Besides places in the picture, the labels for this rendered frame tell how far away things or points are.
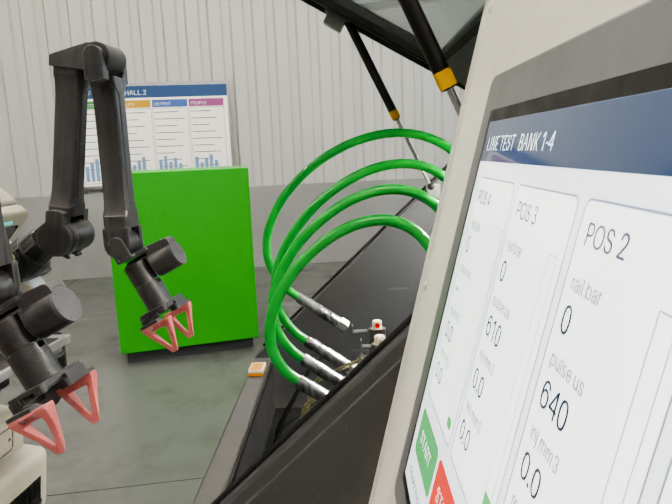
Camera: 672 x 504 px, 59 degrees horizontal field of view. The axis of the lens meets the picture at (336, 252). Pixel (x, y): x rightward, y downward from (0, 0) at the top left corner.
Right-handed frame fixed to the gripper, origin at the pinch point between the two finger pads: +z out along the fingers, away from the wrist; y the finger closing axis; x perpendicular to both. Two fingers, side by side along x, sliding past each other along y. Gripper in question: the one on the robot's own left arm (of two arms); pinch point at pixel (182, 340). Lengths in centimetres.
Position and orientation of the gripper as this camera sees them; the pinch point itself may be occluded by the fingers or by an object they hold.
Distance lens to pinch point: 137.0
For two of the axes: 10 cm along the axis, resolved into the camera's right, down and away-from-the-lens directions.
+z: 4.9, 8.7, 1.0
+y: 1.1, -1.7, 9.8
